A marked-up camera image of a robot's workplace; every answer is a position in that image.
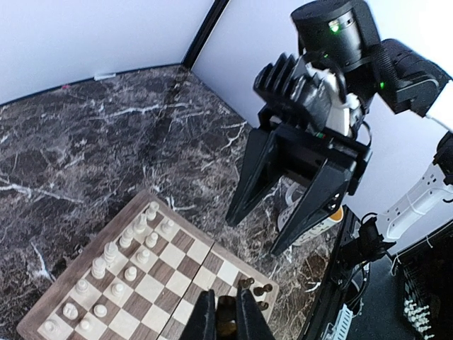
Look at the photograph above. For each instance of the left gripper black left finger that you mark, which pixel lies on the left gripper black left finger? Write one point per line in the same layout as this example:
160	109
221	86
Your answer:
201	324

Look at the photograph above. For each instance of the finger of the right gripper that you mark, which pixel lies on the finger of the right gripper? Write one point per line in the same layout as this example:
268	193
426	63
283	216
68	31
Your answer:
321	199
261	170

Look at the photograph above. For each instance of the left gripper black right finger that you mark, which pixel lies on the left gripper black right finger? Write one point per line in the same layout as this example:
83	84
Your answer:
250	322

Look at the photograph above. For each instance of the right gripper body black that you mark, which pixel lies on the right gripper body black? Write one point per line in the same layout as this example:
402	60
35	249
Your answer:
301	155

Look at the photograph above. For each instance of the dark chess king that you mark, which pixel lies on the dark chess king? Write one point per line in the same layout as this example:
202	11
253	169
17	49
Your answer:
225	317

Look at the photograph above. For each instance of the dark chess pawn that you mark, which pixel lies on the dark chess pawn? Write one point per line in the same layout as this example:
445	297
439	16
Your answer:
246	283
261	290

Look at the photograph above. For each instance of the wooden chess board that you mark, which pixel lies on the wooden chess board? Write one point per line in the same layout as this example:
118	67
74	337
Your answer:
158	303

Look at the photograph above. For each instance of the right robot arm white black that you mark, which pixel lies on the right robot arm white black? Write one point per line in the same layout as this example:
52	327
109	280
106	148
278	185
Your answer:
346	32

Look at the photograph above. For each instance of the white chess pawn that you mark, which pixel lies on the white chess pawn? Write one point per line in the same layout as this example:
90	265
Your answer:
167	226
143	256
151	240
130	273
117	290

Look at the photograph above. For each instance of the white chess rook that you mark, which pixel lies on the white chess rook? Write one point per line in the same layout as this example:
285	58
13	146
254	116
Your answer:
152	210

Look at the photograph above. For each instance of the white chess bishop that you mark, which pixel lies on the white chess bishop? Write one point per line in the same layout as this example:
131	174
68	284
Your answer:
126	238

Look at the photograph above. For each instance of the white chess knight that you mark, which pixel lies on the white chess knight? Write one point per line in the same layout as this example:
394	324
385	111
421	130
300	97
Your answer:
140	224

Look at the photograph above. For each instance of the white chess queen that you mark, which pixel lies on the white chess queen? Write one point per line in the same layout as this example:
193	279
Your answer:
98	268

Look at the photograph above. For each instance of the white chess king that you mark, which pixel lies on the white chess king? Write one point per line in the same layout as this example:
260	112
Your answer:
110	252

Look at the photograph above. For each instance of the right black frame post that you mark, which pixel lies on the right black frame post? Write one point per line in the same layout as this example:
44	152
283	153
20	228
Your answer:
212	17

